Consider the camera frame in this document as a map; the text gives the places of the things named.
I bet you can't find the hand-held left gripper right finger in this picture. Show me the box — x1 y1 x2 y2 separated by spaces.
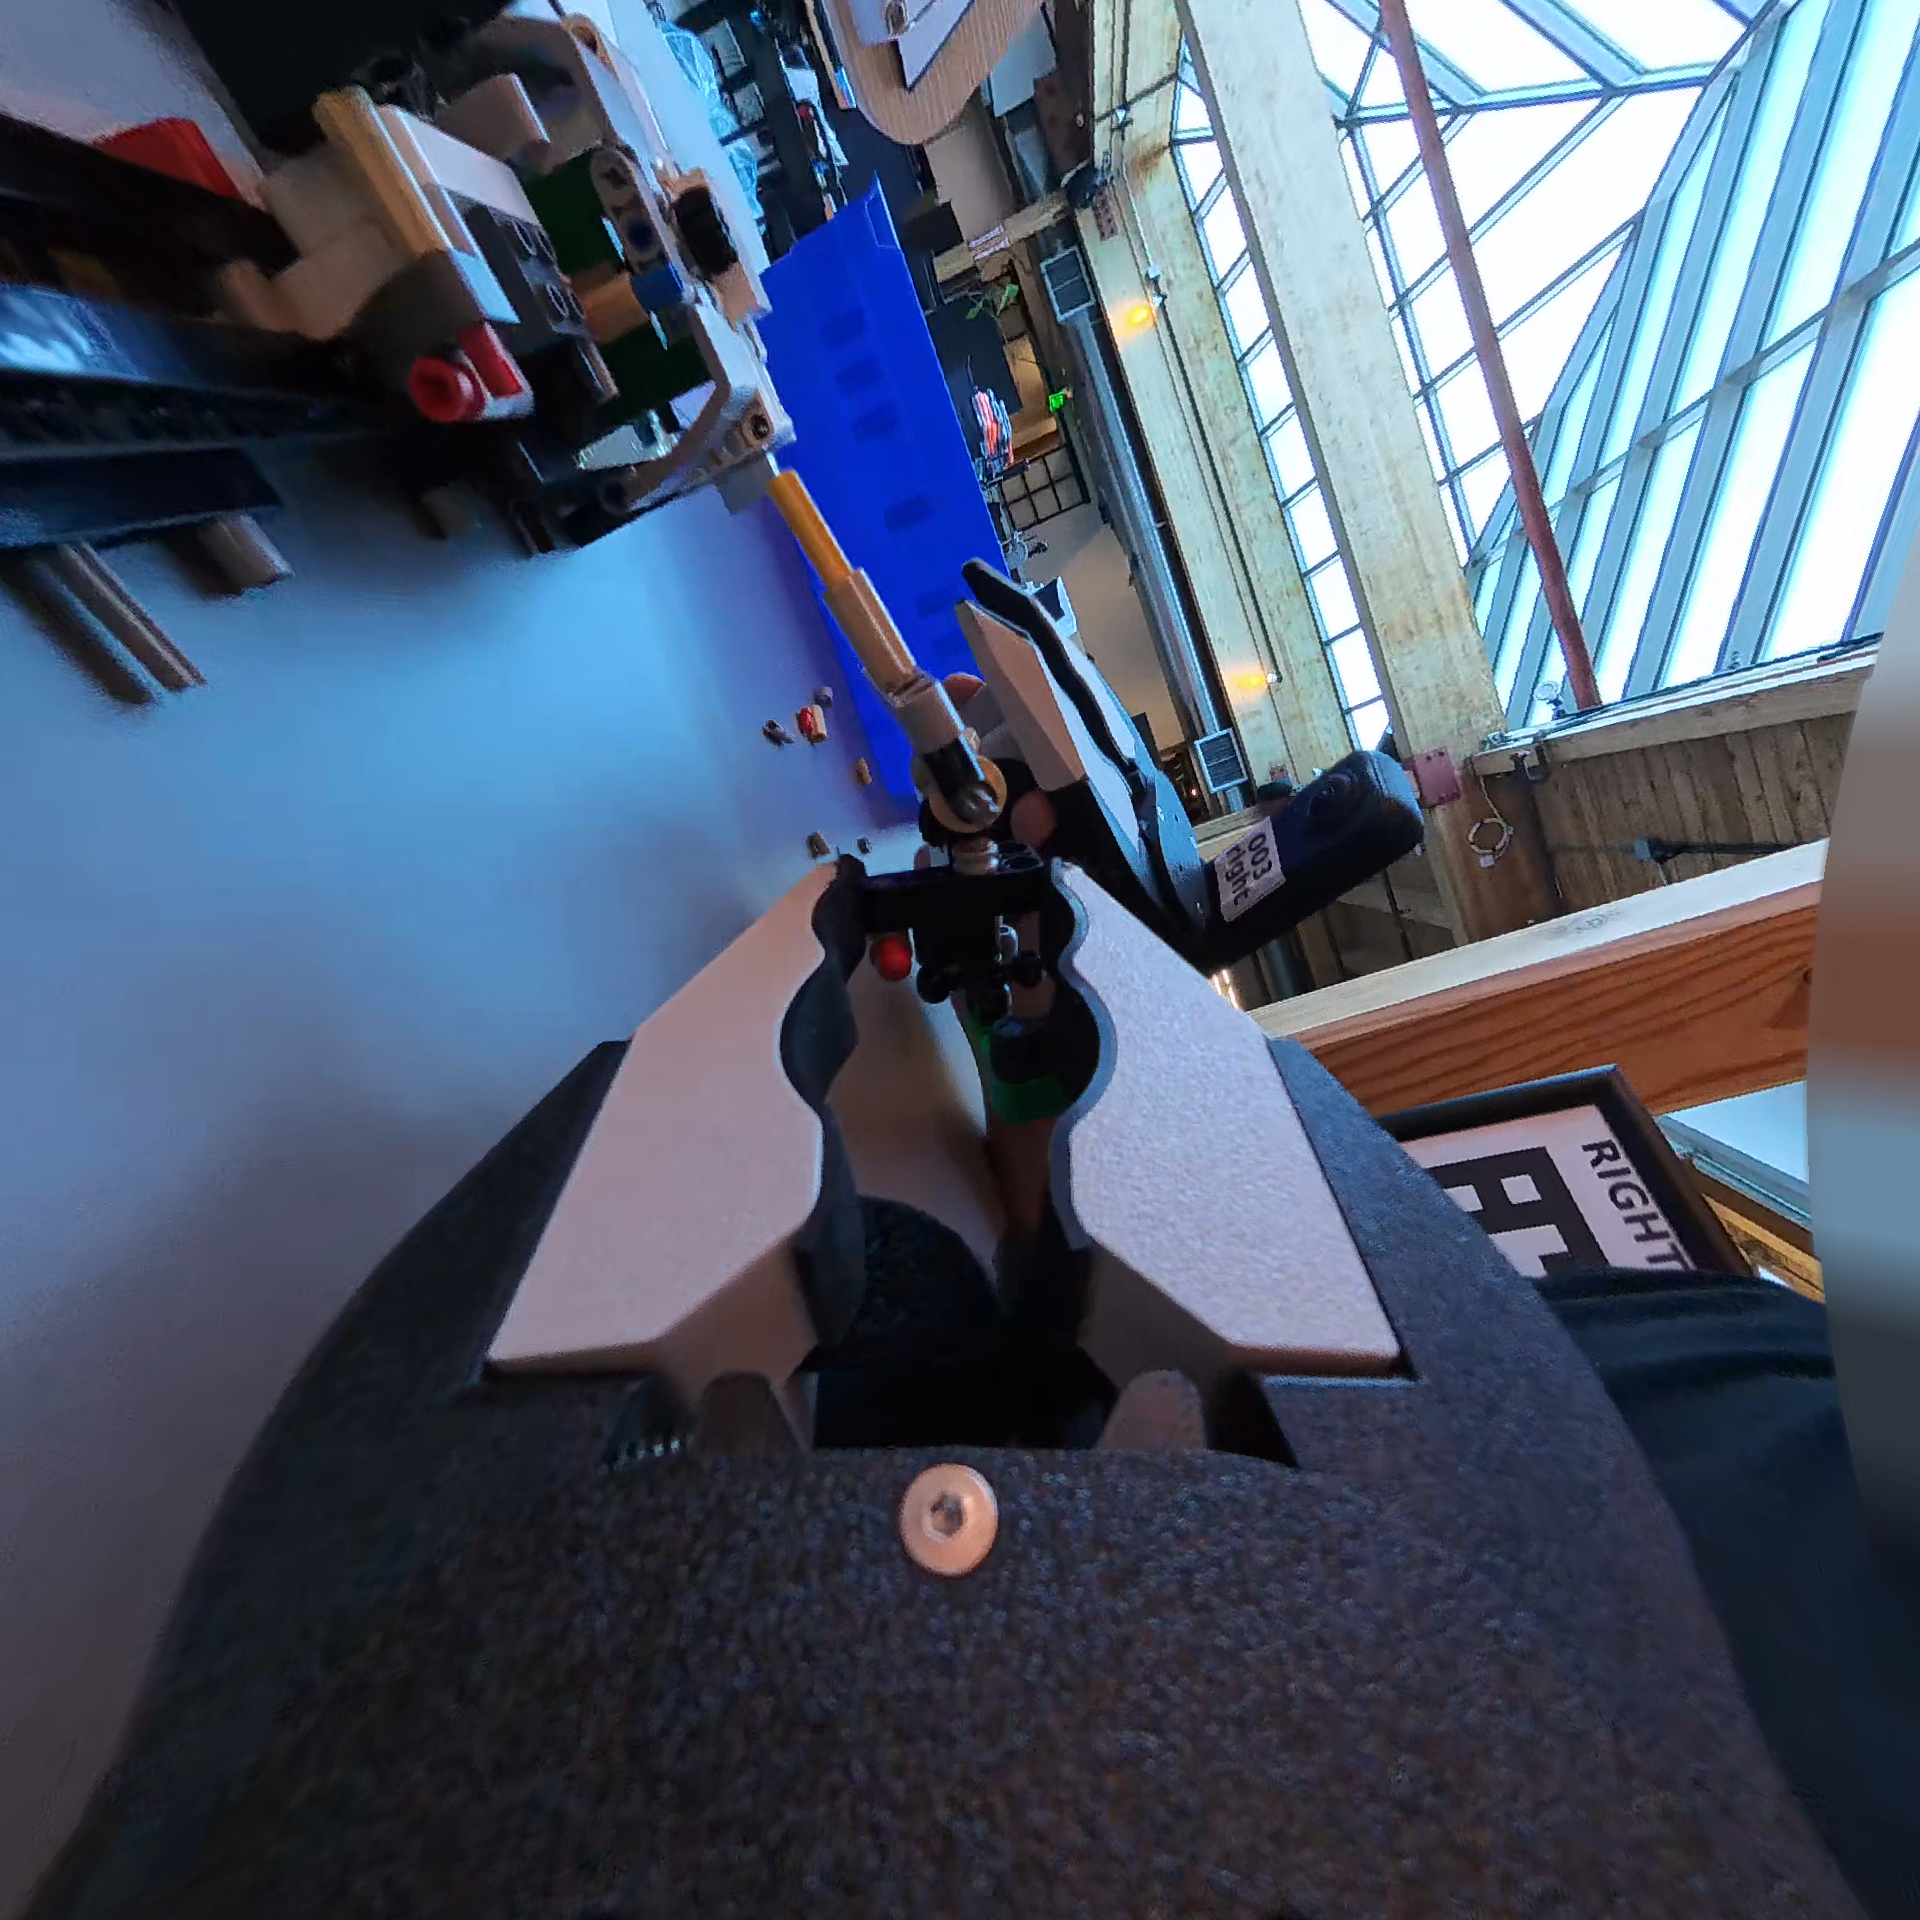
1044 862 1406 1382

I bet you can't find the green lego angle beam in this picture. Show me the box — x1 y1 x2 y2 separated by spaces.
963 1006 1094 1129

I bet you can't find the blue plastic bin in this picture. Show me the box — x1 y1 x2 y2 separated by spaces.
757 175 1010 804

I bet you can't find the grey air duct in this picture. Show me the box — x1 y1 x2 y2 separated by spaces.
1073 316 1217 736

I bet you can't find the person's right hand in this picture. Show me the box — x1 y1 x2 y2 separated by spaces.
937 671 1058 848

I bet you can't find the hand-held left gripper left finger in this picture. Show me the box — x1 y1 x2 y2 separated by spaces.
485 862 869 1377

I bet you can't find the white black lego truck model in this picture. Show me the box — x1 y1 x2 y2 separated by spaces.
0 0 798 707

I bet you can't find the framed marker sign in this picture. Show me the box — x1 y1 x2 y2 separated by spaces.
1381 1064 1748 1280

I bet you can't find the wooden post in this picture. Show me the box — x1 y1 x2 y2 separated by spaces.
1253 839 1834 1120

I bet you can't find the wooden column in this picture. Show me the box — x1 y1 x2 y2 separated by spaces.
1177 0 1509 759

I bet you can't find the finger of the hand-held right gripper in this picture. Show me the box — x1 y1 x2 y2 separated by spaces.
963 558 1145 781
955 597 1097 797

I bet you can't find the lego gear subassembly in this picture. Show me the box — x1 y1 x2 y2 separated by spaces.
768 468 1100 1129

